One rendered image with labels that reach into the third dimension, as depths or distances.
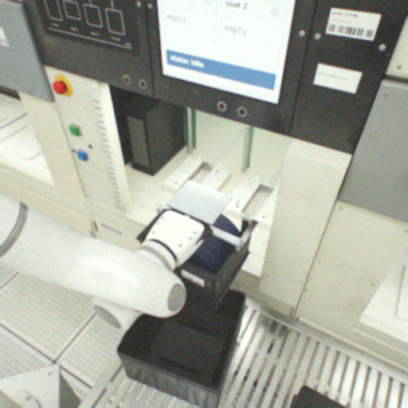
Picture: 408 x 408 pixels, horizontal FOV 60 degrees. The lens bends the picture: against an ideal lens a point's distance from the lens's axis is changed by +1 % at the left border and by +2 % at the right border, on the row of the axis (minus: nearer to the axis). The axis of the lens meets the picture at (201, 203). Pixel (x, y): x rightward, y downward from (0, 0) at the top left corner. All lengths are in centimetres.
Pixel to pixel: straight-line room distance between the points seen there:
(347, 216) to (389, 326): 43
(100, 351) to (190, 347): 97
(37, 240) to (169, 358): 71
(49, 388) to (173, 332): 37
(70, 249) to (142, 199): 88
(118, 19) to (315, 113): 48
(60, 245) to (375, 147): 58
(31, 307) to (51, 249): 177
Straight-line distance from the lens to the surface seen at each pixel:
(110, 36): 94
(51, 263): 55
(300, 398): 104
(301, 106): 75
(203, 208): 78
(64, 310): 222
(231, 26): 75
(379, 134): 74
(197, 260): 85
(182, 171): 147
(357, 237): 91
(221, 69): 79
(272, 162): 160
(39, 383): 122
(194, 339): 116
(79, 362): 206
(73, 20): 101
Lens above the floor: 183
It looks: 44 degrees down
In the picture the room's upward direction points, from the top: straight up
